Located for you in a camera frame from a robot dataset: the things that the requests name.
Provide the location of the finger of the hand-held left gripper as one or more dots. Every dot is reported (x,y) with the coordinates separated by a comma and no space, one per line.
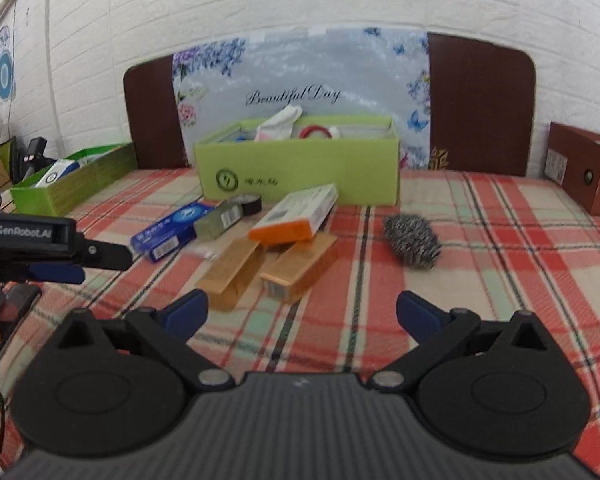
(60,274)
(107,255)

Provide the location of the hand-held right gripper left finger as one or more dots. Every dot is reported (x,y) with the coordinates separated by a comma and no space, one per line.
(186,312)

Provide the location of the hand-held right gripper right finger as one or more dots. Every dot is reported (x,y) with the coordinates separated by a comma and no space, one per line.
(420,312)

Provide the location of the gold small box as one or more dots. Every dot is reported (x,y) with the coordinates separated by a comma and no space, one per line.
(300,267)
(230,275)

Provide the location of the blue toothpaste box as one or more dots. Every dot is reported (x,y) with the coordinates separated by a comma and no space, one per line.
(170,232)

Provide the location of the steel wool scourer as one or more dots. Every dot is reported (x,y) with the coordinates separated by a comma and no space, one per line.
(412,242)

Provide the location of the olive grey small box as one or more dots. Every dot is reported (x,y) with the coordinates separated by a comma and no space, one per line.
(217,221)

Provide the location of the black tape roll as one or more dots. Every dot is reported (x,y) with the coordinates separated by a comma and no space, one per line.
(247,205)

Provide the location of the orange white box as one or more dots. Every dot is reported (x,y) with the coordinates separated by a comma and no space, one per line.
(295,215)

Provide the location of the light green box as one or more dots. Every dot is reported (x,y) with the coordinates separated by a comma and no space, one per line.
(305,170)

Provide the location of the red tape roll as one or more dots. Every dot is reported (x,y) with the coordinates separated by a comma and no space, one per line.
(316,132)

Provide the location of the white pink sock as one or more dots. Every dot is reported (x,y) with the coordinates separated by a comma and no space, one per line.
(277,125)

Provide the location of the red green plaid blanket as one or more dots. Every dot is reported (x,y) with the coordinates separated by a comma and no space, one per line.
(370,260)

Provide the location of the long green open box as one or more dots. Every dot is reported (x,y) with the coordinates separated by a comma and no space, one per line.
(90,180)

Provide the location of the white blue flat box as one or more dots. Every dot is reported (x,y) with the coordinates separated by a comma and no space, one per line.
(55,172)

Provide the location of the black device on stand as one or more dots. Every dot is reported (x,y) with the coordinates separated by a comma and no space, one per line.
(30,157)

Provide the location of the brown wooden headboard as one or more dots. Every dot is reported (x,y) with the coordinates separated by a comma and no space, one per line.
(480,110)

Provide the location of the brown cardboard box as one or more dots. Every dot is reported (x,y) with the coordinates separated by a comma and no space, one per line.
(580,170)

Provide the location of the floral printed poster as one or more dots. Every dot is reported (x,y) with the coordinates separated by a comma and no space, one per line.
(330,60)

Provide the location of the white wall pipe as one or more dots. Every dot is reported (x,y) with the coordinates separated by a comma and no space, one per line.
(54,85)

